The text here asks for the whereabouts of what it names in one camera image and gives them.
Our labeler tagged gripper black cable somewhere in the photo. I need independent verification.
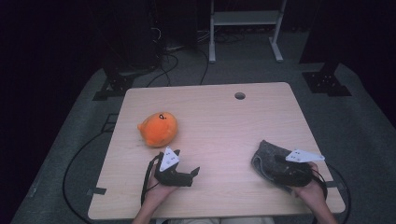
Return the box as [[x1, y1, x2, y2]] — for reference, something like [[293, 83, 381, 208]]
[[311, 172, 329, 201], [140, 151, 164, 207]]

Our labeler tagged dark equipment cabinet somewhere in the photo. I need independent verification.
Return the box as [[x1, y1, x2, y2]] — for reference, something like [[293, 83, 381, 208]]
[[102, 0, 164, 74]]

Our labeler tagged orange plush toy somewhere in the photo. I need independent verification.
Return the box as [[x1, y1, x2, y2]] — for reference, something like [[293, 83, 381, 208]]
[[136, 111, 178, 148]]

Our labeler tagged curved black floor cable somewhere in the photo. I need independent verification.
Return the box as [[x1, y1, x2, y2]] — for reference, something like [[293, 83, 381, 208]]
[[327, 163, 352, 224]]

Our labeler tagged black stand base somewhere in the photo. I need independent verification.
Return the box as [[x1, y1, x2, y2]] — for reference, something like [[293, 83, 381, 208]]
[[92, 70, 136, 102], [302, 62, 353, 98]]

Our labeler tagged person's left hand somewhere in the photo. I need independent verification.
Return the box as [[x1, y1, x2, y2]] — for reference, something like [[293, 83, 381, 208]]
[[146, 172, 178, 205]]

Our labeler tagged grey cloth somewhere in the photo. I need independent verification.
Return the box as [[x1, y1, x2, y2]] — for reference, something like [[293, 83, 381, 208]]
[[250, 139, 296, 194]]

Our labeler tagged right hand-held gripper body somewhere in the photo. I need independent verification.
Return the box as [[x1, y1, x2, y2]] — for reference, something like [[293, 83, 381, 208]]
[[274, 148, 326, 188]]

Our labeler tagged white metal stand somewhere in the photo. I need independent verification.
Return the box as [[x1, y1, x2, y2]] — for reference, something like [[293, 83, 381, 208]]
[[208, 0, 289, 64]]

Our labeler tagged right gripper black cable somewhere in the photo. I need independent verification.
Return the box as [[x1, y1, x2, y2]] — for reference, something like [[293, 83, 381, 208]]
[[311, 172, 329, 201]]

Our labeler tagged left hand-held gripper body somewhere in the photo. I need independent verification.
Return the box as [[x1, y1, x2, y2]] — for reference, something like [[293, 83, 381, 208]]
[[154, 147, 194, 188]]

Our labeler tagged black floor cable bundle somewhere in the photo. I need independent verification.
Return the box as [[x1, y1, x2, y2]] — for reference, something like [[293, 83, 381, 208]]
[[145, 51, 180, 89]]

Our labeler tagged long black floor cable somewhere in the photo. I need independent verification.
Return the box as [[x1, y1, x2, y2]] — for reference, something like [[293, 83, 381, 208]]
[[62, 130, 110, 224]]

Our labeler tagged person's right hand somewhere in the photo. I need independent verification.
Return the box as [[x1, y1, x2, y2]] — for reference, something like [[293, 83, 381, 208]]
[[292, 161, 327, 206]]

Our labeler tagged thin black floor cable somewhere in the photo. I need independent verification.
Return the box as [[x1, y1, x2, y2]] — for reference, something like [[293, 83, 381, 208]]
[[198, 47, 210, 86]]

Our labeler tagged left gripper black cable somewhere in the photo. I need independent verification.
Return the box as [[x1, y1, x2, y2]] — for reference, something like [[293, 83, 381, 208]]
[[140, 151, 164, 207]]

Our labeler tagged black tape strip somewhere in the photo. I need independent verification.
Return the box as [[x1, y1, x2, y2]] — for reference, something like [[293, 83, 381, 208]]
[[86, 186, 107, 197], [322, 180, 346, 189]]

